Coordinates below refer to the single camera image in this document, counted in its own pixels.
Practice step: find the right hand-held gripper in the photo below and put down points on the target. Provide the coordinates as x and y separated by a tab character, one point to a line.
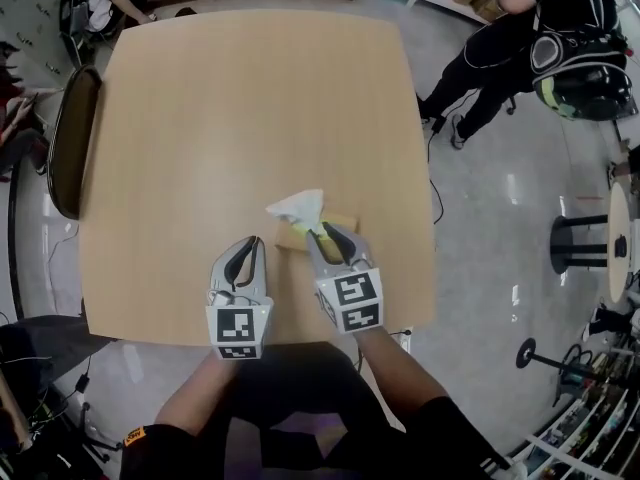
355	303

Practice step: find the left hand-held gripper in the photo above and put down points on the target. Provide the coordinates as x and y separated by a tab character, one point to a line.
235	325

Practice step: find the white cloth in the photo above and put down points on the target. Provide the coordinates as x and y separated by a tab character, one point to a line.
300	208

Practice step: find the person's left forearm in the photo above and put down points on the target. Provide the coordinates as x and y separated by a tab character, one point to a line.
195	398

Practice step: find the person's right forearm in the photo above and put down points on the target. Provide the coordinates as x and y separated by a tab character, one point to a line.
395	368

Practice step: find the tan tissue box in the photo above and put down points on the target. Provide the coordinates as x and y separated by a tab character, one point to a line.
290	235

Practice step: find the person's black clothing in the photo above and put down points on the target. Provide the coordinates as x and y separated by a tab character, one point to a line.
300	378

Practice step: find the black wheeled chair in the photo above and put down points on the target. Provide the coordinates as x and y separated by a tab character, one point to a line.
45	338

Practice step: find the brown chair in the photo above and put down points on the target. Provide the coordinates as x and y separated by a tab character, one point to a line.
70	143

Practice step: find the cluttered white storage shelf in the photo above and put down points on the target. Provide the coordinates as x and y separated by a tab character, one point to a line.
590	433

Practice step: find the black stanchion post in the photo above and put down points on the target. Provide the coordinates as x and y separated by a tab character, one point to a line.
526	354

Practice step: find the round white pedestal table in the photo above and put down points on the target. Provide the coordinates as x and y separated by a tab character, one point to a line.
619	208

